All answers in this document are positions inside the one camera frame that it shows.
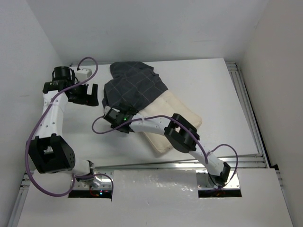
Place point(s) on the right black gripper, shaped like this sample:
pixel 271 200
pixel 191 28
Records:
pixel 114 125

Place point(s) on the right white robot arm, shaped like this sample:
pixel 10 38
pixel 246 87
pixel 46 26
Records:
pixel 180 133

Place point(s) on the dark plaid pillowcase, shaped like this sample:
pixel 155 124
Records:
pixel 134 84

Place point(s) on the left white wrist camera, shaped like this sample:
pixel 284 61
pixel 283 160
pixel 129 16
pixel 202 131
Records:
pixel 83 74

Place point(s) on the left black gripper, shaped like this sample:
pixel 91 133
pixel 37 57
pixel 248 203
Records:
pixel 86 99

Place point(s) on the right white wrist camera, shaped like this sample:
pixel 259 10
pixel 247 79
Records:
pixel 106 109

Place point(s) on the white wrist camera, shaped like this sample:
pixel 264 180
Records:
pixel 83 74
pixel 106 109

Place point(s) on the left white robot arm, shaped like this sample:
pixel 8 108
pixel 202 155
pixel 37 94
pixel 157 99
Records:
pixel 48 150

